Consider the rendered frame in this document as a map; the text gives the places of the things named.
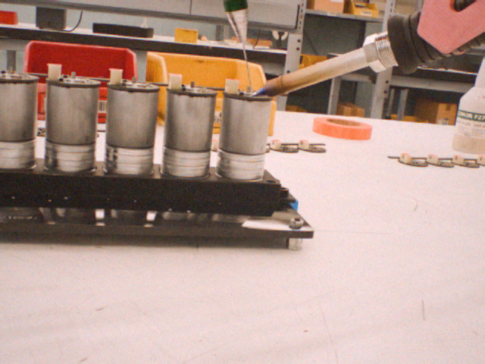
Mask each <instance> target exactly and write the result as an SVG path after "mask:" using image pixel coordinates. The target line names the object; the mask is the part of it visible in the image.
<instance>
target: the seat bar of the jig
mask: <svg viewBox="0 0 485 364"><path fill-rule="evenodd" d="M103 164H104V161H97V160H96V167H95V170H94V171H90V172H86V173H79V174H68V173H60V172H54V171H49V170H47V169H45V168H44V159H43V158H36V167H34V168H29V169H26V170H18V171H4V170H0V193H21V194H42V195H62V196H102V197H123V198H143V199H185V200H205V201H227V202H268V203H279V202H280V191H281V185H282V184H281V183H280V182H279V181H278V180H277V179H276V178H275V177H274V176H273V175H272V174H271V173H270V172H269V171H268V170H267V169H264V175H263V180H258V181H238V180H229V179H226V178H223V177H219V176H217V175H216V174H215V172H216V167H214V166H210V173H209V177H205V178H200V179H185V178H178V177H171V176H167V175H165V174H162V173H161V172H160V171H161V164H156V163H154V170H153V174H150V175H145V176H122V175H117V174H111V173H108V172H106V171H103V168H104V167H103Z"/></svg>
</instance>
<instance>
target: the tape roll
mask: <svg viewBox="0 0 485 364"><path fill-rule="evenodd" d="M312 129H313V131H314V132H316V133H319V134H322V135H325V136H329V137H336V138H341V139H348V140H369V139H371V136H372V131H373V127H372V126H371V125H369V124H365V123H362V122H358V121H350V120H346V119H339V118H324V117H315V118H314V123H313V128H312Z"/></svg>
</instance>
